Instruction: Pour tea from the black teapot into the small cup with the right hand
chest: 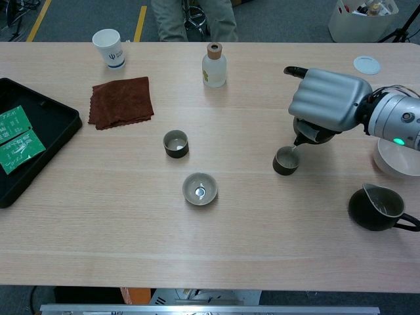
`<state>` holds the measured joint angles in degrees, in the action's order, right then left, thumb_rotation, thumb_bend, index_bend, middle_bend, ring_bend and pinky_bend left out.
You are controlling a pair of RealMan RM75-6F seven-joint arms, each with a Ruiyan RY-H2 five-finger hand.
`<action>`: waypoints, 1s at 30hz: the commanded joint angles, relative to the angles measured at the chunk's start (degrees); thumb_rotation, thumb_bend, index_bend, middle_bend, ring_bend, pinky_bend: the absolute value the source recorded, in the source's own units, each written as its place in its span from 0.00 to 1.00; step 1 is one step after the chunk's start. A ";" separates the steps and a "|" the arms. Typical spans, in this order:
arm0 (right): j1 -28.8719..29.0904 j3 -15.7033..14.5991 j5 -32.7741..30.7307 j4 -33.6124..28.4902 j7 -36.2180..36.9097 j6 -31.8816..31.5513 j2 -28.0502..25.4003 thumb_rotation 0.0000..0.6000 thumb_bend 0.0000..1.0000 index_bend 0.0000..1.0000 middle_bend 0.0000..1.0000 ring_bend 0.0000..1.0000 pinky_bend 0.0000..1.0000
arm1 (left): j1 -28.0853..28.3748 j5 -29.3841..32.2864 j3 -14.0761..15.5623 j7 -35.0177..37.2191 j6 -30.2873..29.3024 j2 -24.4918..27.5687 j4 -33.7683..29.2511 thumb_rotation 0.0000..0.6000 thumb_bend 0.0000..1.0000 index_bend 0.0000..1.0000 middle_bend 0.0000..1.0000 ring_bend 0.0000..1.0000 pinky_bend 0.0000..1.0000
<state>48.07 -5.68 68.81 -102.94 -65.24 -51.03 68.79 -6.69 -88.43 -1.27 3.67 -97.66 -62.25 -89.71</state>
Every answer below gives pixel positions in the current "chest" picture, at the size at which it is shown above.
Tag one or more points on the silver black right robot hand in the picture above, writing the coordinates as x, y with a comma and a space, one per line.
331, 98

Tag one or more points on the black cast iron teapot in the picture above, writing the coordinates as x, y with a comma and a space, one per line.
298, 131

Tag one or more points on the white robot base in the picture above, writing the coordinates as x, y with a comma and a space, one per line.
229, 297

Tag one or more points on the white round lid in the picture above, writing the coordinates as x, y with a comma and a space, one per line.
367, 65

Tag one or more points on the white storage bin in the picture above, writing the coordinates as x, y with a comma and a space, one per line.
357, 26

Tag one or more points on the dark cylindrical ceramic teacup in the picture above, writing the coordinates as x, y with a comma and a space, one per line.
285, 169
175, 152

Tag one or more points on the large white ceramic bowl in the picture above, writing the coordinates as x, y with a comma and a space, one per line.
393, 162

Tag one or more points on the black tripod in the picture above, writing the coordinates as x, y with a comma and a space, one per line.
402, 33

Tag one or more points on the frosted glass bottle wooden cap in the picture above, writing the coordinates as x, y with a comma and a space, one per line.
215, 73

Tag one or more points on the dark ceramic pouring pitcher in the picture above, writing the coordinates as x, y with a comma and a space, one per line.
364, 213

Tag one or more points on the chrome chair base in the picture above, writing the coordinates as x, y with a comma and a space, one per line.
197, 19

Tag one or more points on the grey-green shallow ceramic bowl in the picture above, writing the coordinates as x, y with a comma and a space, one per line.
190, 193

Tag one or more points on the person in beige trousers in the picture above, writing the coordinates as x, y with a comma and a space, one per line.
167, 19

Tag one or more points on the brown microfibre cloth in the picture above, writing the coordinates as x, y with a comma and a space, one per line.
121, 101

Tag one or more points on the white paper cup blue logo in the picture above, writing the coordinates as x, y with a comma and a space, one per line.
110, 49

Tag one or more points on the black plastic tray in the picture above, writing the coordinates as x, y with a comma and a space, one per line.
55, 128

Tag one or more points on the orange striped panel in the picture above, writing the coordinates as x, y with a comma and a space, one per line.
131, 295

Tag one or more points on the green tea packet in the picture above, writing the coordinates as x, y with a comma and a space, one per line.
19, 151
13, 124

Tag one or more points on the black equipment stand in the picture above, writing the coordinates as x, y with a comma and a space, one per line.
13, 16

